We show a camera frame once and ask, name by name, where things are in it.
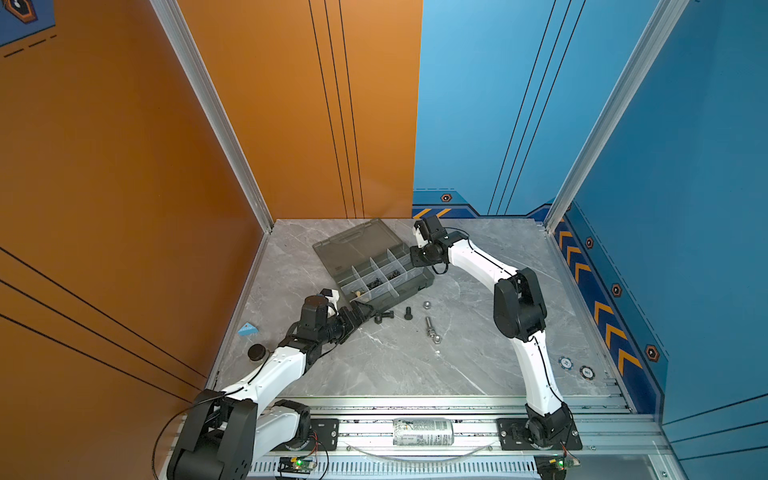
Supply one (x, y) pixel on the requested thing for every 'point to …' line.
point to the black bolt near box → (378, 318)
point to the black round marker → (586, 372)
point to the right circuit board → (554, 466)
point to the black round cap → (256, 352)
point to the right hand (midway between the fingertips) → (412, 258)
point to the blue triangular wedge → (247, 330)
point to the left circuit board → (297, 464)
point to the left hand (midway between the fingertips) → (367, 313)
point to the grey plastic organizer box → (373, 265)
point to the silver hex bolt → (430, 330)
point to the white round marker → (566, 363)
